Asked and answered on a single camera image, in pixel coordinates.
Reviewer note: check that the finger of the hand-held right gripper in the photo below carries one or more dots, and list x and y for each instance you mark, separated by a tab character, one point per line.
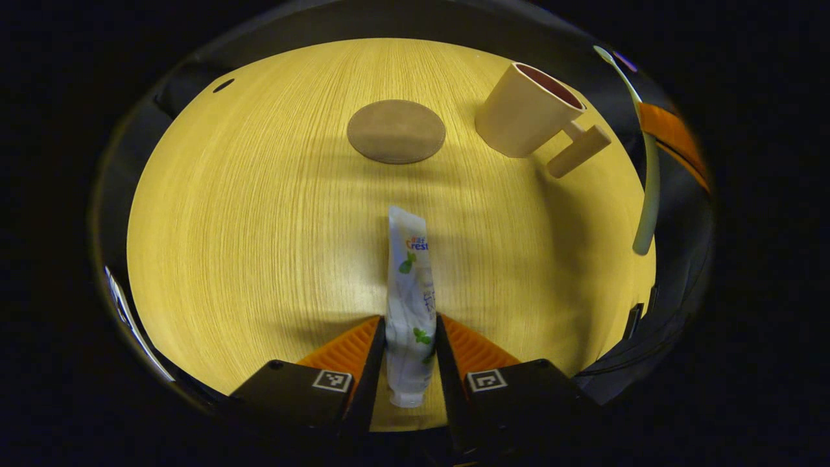
674	139

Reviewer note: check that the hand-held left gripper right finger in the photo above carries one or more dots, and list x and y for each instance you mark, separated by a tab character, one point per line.
449	389

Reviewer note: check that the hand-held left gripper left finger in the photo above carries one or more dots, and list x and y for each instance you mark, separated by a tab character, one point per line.
371	383

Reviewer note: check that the pale toothbrush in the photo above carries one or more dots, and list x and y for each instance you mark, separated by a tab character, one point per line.
650	194

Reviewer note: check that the white toothpaste tube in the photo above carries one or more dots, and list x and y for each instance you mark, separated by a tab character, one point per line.
410	305

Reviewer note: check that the round brown coaster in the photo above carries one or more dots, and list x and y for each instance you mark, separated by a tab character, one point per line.
395	131

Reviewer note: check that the wooden desktop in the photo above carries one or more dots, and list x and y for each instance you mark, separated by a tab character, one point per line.
259	227

